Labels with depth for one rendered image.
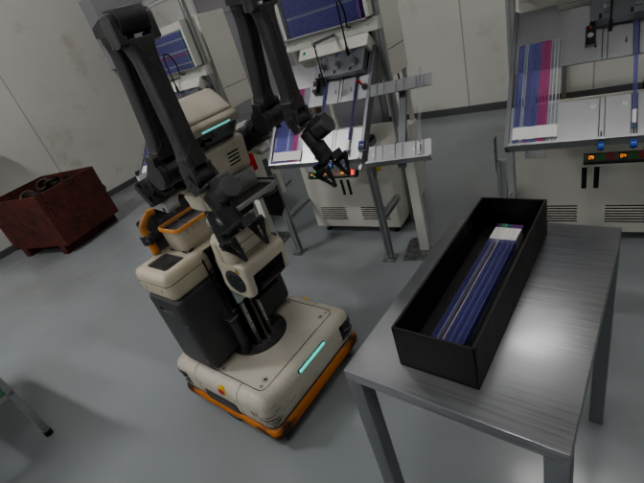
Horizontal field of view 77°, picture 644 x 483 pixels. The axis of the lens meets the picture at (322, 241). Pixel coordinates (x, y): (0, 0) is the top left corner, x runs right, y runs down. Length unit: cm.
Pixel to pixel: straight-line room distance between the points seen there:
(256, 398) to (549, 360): 115
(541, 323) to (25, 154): 618
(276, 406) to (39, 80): 575
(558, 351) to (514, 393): 14
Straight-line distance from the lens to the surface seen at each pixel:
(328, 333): 190
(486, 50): 510
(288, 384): 177
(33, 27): 693
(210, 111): 137
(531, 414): 87
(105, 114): 706
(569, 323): 103
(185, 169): 111
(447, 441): 178
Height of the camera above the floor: 150
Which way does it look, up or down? 29 degrees down
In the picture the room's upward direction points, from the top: 18 degrees counter-clockwise
